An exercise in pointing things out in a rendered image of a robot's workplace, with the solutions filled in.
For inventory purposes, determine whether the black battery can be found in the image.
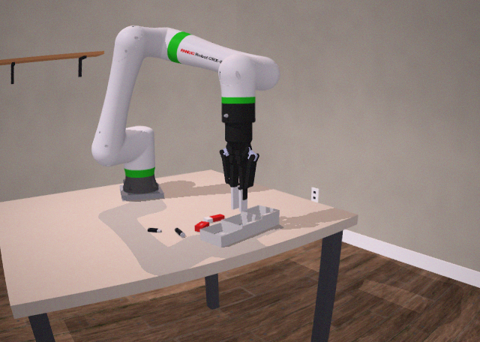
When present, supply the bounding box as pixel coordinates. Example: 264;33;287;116
175;228;185;237

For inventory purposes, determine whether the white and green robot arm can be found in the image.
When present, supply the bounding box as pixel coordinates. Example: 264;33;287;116
91;25;280;194

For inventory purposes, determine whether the red and white eraser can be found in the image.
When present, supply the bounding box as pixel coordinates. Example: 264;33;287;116
203;214;225;223

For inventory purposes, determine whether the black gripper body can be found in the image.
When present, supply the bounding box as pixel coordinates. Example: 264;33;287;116
225;123;252;161

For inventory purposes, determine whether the grey rack of three labelled bins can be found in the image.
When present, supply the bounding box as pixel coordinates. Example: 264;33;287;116
199;205;280;248

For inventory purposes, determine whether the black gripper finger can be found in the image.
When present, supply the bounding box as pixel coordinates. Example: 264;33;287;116
220;148;239;210
235;147;260;212

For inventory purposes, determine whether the red 9v battery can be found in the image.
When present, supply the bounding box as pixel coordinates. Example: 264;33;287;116
194;221;209;232

